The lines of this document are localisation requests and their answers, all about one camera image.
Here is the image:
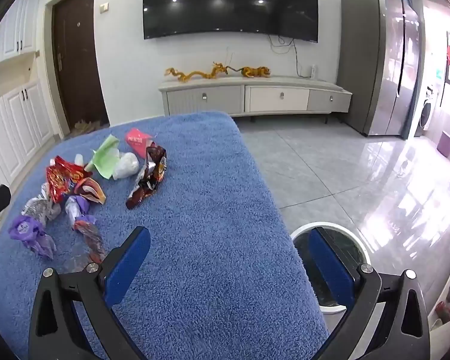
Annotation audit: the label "white upper wall cabinets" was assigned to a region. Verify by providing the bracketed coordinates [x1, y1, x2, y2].
[0, 0, 39, 70]

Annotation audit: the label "green paper sheet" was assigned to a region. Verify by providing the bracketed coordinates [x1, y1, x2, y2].
[84, 134, 121, 179]

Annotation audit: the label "white television cabinet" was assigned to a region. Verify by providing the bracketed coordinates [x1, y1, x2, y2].
[158, 76, 352, 124]

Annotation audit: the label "pink red packet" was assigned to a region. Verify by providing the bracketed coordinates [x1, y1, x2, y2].
[124, 127, 154, 156]

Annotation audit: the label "silver crumpled wrapper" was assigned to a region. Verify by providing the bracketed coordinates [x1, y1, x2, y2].
[21, 182, 62, 226]

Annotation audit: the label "purple stool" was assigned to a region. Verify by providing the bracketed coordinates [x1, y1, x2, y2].
[437, 130, 450, 157]

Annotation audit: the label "red brown twisted wrapper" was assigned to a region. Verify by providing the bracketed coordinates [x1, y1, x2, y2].
[73, 219, 107, 263]

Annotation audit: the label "orange and white wrapper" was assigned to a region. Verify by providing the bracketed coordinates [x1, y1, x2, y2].
[75, 177, 107, 205]

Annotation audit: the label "black wall television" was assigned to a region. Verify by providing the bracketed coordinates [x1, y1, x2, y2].
[142, 0, 319, 43]

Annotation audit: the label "golden tiger figurine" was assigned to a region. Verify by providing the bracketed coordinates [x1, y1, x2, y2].
[230, 65, 271, 80]

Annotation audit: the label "golden dragon figurine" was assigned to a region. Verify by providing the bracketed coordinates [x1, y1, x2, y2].
[164, 62, 233, 83]

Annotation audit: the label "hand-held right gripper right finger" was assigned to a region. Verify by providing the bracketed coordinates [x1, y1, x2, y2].
[308, 227, 433, 360]

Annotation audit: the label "white washing machine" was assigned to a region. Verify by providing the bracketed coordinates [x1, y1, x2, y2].
[414, 85, 442, 137]

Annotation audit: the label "black television cables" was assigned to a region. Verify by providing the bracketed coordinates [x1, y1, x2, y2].
[268, 34, 301, 77]

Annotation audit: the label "silver and purple wrapper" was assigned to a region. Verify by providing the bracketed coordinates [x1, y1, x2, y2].
[65, 195, 96, 229]

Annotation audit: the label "beige slippers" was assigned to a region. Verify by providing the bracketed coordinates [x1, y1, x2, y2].
[74, 119, 109, 136]

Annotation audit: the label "white lower cabinets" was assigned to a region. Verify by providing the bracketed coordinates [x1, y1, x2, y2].
[0, 79, 55, 196]

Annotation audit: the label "red snack wrapper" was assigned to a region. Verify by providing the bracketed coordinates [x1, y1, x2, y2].
[46, 156, 92, 203]

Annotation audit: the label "blue fleece blanket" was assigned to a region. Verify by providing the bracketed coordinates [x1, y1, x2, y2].
[0, 110, 331, 360]

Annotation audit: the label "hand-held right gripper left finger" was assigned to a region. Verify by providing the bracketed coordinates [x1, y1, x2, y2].
[28, 226, 151, 360]

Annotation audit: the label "clear plastic wrapper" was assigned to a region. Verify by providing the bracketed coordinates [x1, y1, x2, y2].
[58, 247, 95, 275]

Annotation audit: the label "dark brown foil wrapper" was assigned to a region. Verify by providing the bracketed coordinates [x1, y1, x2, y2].
[125, 144, 168, 209]

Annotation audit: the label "white plastic bag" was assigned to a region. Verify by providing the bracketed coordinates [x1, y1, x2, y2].
[112, 152, 140, 181]

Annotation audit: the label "dark brown door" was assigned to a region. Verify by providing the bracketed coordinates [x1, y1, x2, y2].
[52, 0, 110, 130]

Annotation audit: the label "white shelf unit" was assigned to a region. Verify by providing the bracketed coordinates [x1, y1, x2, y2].
[427, 232, 450, 331]

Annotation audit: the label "white round waste bin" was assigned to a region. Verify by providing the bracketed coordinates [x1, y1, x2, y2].
[290, 221, 373, 316]

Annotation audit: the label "grey steel refrigerator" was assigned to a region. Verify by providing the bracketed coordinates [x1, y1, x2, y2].
[339, 0, 422, 138]

